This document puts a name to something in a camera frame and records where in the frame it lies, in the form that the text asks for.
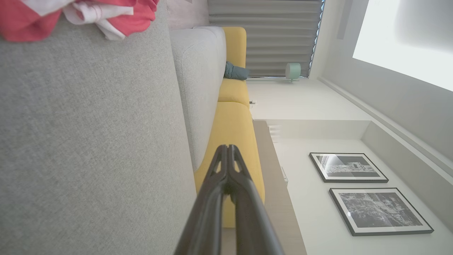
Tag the red white numbered jersey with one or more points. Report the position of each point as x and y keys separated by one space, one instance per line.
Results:
x=141 y=17

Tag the grey sofa seat cushion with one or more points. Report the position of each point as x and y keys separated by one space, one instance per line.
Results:
x=201 y=88

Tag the yellow sofa armrest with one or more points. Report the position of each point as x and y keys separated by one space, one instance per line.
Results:
x=235 y=46

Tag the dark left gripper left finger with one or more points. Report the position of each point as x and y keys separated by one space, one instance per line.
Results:
x=205 y=219

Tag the wide yellow sofa backrest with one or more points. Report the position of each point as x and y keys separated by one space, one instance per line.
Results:
x=233 y=131

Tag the grey pleated curtain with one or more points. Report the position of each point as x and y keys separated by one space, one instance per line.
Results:
x=276 y=35

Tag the red white sports shorts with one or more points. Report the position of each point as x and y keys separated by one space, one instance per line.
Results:
x=21 y=24

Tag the pale green round lamp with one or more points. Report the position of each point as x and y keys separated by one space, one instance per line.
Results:
x=293 y=70

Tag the white wall socket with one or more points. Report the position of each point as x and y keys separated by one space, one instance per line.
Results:
x=284 y=175

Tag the black framed monochrome photo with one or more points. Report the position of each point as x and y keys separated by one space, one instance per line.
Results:
x=348 y=167
x=380 y=210

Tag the narrow yellow sofa backrest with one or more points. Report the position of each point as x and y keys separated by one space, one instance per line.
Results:
x=233 y=92

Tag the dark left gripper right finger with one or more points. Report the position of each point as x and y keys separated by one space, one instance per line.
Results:
x=253 y=226

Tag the teal throw cushion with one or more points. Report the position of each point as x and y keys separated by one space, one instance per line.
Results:
x=235 y=71

